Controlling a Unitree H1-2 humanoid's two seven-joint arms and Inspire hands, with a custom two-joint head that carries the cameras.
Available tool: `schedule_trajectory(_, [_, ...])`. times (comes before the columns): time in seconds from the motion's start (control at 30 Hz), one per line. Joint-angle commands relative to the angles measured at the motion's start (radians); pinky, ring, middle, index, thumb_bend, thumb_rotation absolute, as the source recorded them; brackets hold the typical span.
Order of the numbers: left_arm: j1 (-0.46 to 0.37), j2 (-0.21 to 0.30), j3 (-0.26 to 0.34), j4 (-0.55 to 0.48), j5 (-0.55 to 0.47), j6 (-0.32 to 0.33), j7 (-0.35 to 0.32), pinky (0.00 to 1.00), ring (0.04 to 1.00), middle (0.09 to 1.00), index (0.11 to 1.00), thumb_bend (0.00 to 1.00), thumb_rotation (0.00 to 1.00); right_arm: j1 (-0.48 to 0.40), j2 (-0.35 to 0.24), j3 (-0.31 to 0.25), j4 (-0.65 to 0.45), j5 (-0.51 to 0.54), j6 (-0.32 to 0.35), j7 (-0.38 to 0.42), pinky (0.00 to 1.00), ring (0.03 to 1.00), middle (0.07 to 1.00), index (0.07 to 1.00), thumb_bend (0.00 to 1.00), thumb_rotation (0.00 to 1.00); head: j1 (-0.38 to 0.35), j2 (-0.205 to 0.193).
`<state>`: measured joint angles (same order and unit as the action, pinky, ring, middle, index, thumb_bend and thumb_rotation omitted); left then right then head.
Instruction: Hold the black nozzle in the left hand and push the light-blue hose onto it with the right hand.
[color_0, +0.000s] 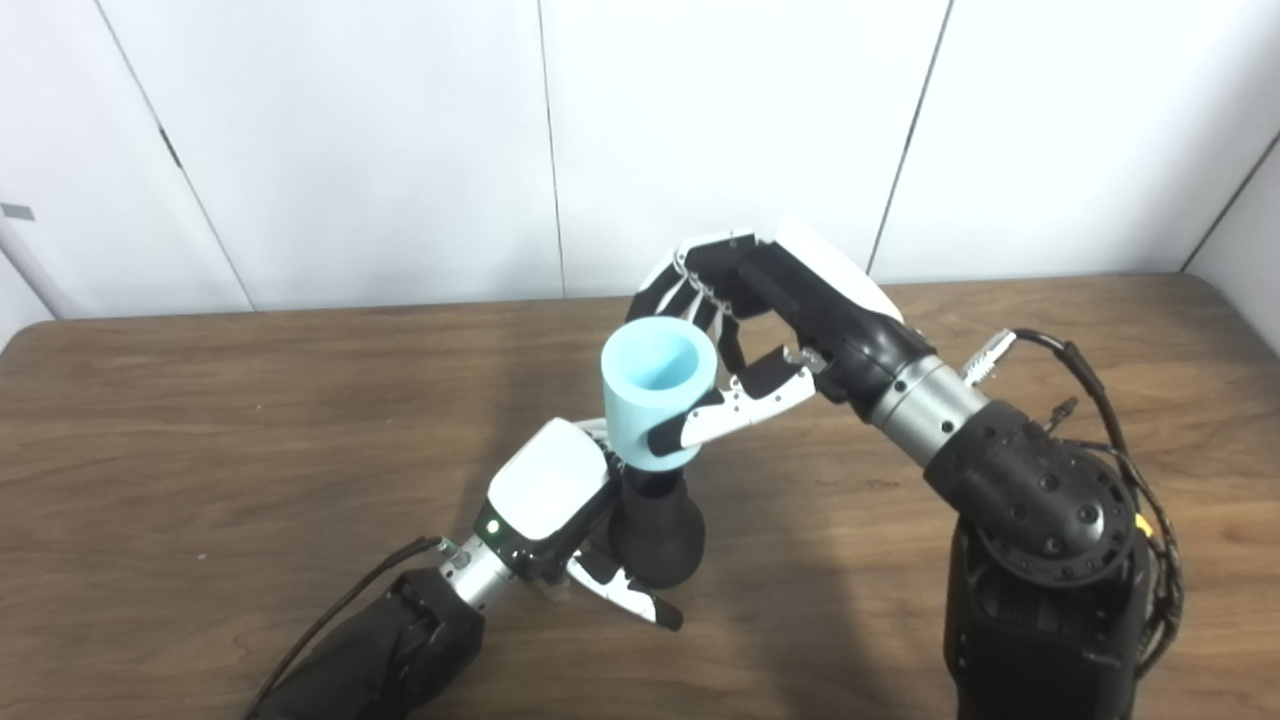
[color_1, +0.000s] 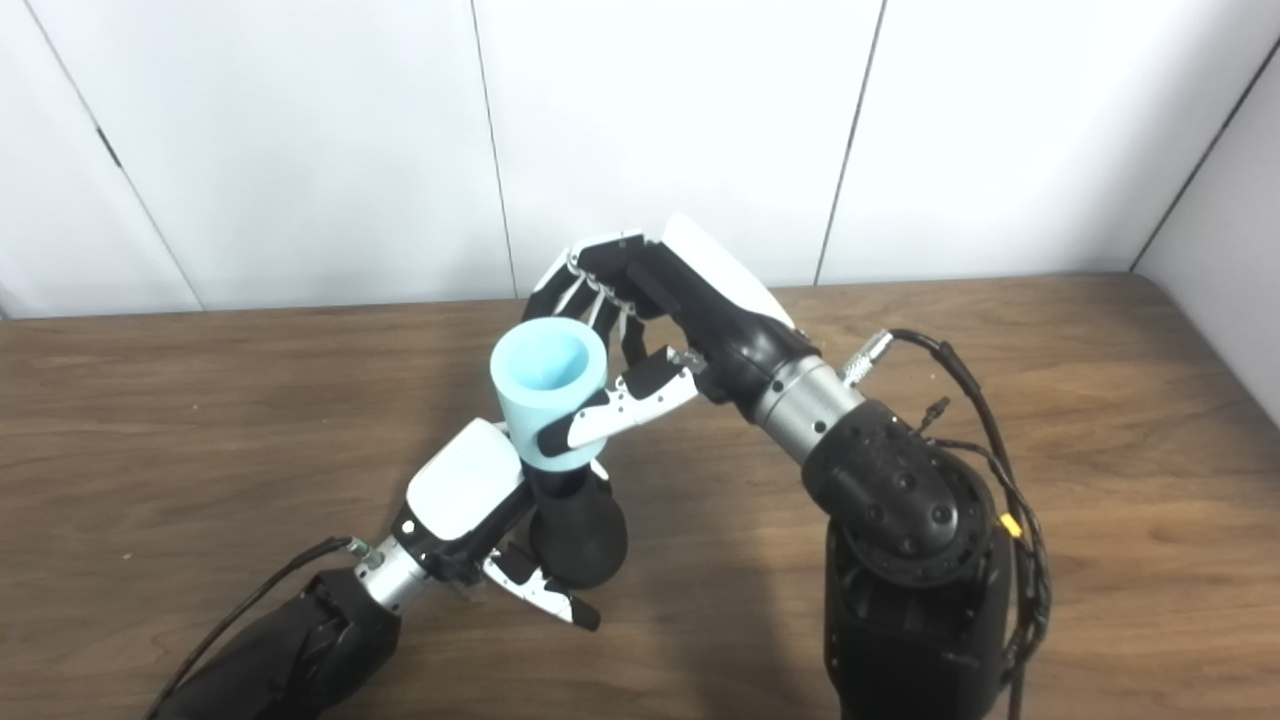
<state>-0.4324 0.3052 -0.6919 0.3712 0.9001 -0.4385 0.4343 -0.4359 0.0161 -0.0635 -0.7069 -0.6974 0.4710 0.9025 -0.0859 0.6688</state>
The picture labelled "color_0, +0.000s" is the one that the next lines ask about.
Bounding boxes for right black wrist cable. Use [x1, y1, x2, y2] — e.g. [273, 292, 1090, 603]
[962, 328, 1186, 681]

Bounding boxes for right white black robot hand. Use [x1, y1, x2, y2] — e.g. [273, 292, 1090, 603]
[630, 222, 938, 456]

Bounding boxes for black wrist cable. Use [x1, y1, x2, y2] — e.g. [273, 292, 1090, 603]
[243, 537, 456, 719]
[962, 328, 1186, 681]

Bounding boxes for black funnel-shaped nozzle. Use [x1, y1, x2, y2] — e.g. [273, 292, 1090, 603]
[607, 460, 706, 590]

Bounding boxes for light-blue cylindrical hose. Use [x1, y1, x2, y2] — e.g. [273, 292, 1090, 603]
[601, 317, 718, 473]

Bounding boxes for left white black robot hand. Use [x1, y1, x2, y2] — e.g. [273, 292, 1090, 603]
[473, 417, 684, 632]

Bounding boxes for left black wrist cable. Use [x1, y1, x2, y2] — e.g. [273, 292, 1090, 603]
[243, 537, 456, 719]

